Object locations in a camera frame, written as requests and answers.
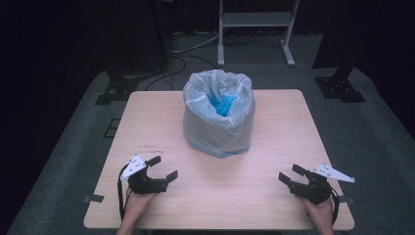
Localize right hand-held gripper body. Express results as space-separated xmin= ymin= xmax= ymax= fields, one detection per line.
xmin=290 ymin=163 xmax=355 ymax=206

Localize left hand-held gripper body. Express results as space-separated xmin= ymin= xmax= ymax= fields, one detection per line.
xmin=119 ymin=155 xmax=169 ymax=196

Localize bin with clear bag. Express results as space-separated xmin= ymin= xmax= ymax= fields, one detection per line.
xmin=182 ymin=69 xmax=256 ymax=155

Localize person's left hand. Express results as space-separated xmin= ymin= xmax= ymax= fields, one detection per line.
xmin=125 ymin=192 xmax=160 ymax=217

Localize person's right hand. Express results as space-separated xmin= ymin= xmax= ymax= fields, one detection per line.
xmin=299 ymin=197 xmax=335 ymax=225

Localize dark tape strip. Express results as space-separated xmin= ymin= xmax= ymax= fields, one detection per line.
xmin=337 ymin=195 xmax=355 ymax=206
xmin=83 ymin=193 xmax=106 ymax=204

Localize black tape floor marking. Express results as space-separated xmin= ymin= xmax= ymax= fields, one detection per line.
xmin=103 ymin=117 xmax=122 ymax=139

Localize blue trash bin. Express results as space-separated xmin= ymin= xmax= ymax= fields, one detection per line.
xmin=186 ymin=139 xmax=252 ymax=160

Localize black stand base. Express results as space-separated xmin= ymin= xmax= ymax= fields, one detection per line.
xmin=94 ymin=69 xmax=141 ymax=106
xmin=314 ymin=64 xmax=367 ymax=104

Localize crumpled blue plastic bag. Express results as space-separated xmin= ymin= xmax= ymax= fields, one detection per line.
xmin=207 ymin=93 xmax=238 ymax=118

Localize white metal stand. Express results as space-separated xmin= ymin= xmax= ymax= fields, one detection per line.
xmin=216 ymin=0 xmax=300 ymax=68

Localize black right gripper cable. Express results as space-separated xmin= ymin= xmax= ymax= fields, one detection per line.
xmin=328 ymin=186 xmax=341 ymax=226

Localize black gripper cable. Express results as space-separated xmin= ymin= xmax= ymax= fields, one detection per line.
xmin=116 ymin=164 xmax=133 ymax=222
xmin=328 ymin=186 xmax=341 ymax=226

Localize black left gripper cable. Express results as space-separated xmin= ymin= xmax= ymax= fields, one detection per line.
xmin=116 ymin=164 xmax=133 ymax=222

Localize black floor cables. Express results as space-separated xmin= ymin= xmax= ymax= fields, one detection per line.
xmin=143 ymin=30 xmax=258 ymax=92

